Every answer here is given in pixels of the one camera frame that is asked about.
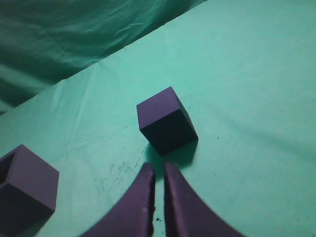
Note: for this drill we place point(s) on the dark purple cube block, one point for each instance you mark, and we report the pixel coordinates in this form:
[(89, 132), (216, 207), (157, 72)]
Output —
[(164, 122)]

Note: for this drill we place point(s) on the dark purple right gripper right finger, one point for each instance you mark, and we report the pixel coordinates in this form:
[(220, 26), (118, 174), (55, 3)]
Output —
[(185, 213)]

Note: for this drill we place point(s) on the green table cloth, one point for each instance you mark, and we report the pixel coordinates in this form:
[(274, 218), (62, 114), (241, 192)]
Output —
[(245, 71)]

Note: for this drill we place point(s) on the dark purple cube groove box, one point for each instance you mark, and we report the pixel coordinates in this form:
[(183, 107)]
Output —
[(28, 190)]

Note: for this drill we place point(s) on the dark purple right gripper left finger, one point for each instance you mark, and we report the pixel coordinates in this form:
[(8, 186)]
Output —
[(132, 215)]

